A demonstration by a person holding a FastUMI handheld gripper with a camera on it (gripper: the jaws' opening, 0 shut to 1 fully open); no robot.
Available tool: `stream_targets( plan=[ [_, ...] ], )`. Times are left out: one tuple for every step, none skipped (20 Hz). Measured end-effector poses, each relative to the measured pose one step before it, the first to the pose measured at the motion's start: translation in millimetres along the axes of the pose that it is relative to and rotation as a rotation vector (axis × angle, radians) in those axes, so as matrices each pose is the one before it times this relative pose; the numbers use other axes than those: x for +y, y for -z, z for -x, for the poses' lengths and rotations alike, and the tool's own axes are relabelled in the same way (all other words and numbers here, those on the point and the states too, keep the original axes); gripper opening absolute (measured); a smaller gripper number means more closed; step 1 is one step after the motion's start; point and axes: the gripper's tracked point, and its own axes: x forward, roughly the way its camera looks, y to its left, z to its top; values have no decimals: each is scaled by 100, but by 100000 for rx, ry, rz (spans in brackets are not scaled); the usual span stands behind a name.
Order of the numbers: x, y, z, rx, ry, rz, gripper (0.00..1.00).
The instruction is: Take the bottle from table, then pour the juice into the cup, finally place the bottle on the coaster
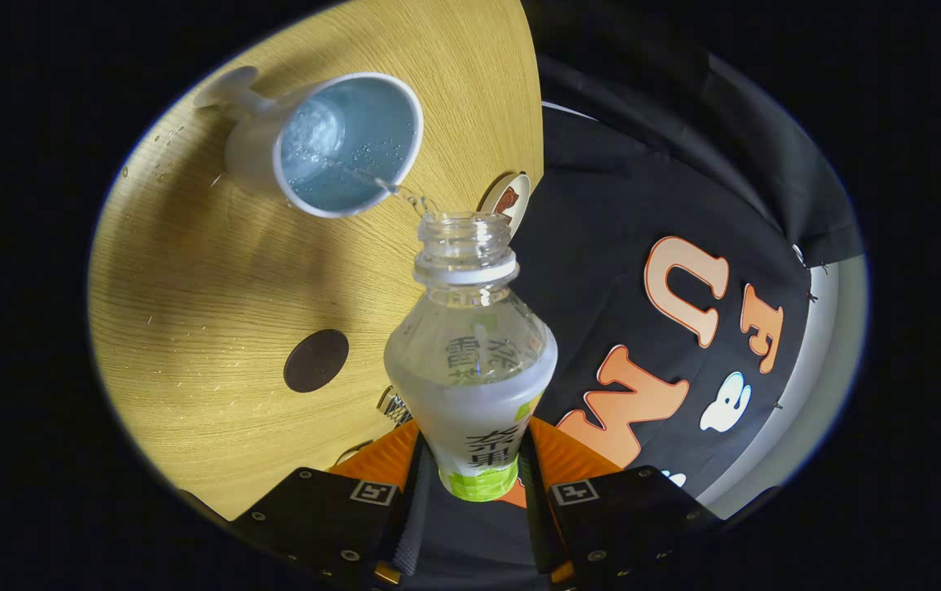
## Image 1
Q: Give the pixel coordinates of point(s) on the metal mesh holder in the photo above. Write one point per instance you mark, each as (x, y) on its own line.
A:
(392, 406)

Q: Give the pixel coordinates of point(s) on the wooden table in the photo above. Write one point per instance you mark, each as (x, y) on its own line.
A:
(191, 287)

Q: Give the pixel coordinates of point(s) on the small white round plate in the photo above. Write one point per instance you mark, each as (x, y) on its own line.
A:
(525, 195)

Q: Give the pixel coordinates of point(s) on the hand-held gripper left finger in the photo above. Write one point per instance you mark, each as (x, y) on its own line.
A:
(405, 509)

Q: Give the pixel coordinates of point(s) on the dark brown round coaster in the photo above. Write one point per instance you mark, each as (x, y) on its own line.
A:
(316, 361)

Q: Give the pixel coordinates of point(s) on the red-brown food piece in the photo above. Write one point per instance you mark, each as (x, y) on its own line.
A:
(507, 200)

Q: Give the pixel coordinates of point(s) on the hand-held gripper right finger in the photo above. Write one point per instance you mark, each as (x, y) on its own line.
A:
(536, 509)

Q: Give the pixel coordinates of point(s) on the clear juice bottle white label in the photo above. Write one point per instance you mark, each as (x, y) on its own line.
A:
(470, 394)

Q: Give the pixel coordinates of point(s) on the white cup blue inside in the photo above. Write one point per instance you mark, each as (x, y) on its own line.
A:
(249, 156)

